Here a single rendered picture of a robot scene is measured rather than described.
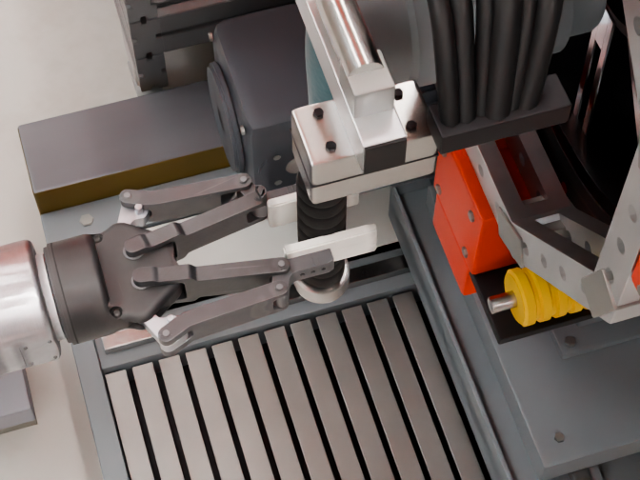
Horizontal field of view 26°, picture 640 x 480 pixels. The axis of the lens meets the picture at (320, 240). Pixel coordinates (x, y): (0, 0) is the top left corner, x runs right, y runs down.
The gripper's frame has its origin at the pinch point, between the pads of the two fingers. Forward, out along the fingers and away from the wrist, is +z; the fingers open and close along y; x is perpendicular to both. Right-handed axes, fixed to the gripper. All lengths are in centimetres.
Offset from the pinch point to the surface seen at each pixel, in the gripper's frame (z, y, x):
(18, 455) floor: -33, -26, -83
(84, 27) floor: -10, -94, -83
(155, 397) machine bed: -14, -26, -77
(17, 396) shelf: -27.8, -12.1, -38.0
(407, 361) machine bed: 18, -22, -77
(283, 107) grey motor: 8, -41, -42
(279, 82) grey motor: 9, -45, -42
